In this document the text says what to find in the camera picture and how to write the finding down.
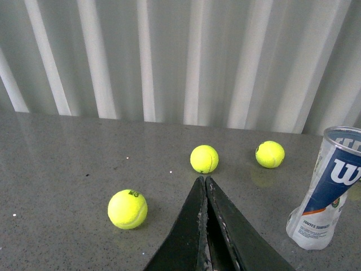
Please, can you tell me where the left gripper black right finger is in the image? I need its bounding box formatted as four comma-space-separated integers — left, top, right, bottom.
205, 176, 294, 270

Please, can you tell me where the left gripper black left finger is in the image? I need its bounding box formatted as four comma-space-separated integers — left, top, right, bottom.
144, 176, 209, 270

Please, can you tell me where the clear Wilson tennis ball can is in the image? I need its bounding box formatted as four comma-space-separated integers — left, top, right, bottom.
286, 126, 360, 250

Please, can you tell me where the leftmost yellow tennis ball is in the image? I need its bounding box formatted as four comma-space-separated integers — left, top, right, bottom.
108, 189, 148, 230

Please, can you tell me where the yellow tennis ball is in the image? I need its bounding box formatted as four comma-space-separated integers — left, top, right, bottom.
190, 145, 219, 174
108, 189, 148, 230
255, 141, 285, 169

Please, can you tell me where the white pleated curtain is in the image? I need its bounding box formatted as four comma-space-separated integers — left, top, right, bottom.
1, 1, 360, 134

